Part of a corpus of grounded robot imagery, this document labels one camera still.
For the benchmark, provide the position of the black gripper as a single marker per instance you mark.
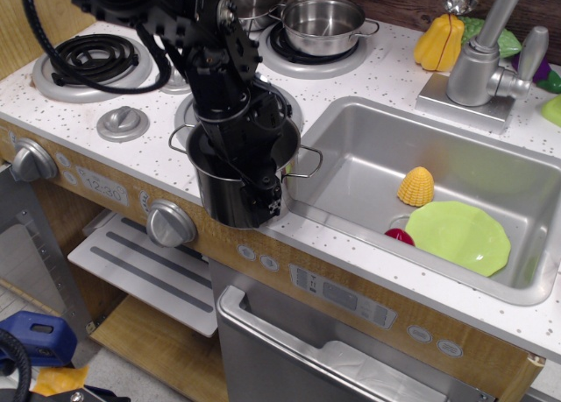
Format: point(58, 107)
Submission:
point(242, 117)

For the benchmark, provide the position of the tall steel pot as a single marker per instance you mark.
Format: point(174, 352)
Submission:
point(219, 181)

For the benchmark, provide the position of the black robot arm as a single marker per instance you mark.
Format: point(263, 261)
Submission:
point(173, 28)

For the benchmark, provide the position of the small steel pot rear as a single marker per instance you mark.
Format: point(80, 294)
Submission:
point(257, 15)

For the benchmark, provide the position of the silver oven knob right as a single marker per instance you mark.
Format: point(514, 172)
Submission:
point(168, 225)

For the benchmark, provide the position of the silver oven knob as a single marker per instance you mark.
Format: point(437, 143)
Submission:
point(32, 162)
point(168, 225)

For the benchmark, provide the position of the grey toy sink basin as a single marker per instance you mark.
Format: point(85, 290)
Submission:
point(355, 155)

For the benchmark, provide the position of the front right burner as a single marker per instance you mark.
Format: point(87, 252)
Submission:
point(185, 113)

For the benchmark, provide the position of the white oven rack shelf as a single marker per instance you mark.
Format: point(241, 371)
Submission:
point(174, 281)

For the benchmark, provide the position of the red toy item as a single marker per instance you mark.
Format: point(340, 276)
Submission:
point(400, 235)

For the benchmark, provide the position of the grey top knob rear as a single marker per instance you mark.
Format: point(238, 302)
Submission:
point(176, 84)

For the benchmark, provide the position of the grey knob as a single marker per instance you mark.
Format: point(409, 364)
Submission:
point(123, 124)
point(176, 84)

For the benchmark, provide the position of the silver dishwasher door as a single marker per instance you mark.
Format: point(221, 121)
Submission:
point(276, 348)

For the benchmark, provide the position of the back right burner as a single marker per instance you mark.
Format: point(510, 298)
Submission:
point(280, 57)

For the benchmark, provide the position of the yellow toy corn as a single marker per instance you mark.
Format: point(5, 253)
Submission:
point(417, 188)

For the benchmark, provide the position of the grey top knob front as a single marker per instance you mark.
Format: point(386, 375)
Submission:
point(123, 124)

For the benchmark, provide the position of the digital clock panel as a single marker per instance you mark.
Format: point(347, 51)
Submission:
point(104, 186)

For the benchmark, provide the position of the wide steel saucepan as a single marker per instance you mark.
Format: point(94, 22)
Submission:
point(322, 28)

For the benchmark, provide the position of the green plastic plate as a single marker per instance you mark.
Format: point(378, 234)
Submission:
point(461, 234)

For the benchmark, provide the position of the front left coil burner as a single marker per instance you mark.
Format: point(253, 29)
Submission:
point(111, 60)

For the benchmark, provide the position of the yellow toy pepper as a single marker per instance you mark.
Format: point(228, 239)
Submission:
point(439, 47)

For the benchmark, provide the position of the silver oven knob left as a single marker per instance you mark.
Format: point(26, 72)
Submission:
point(32, 162)

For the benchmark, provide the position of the grey open oven door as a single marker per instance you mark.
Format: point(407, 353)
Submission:
point(35, 275)

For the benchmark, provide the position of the silver toy faucet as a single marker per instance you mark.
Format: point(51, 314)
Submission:
point(479, 92)

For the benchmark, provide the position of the yellow cloth scrap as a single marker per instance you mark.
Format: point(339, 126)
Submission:
point(56, 380)

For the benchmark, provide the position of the green toy vegetable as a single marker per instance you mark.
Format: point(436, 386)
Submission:
point(508, 43)

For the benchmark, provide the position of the light green toy piece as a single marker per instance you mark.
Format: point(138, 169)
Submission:
point(551, 110)

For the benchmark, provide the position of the purple toy eggplant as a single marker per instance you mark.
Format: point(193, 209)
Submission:
point(546, 78)

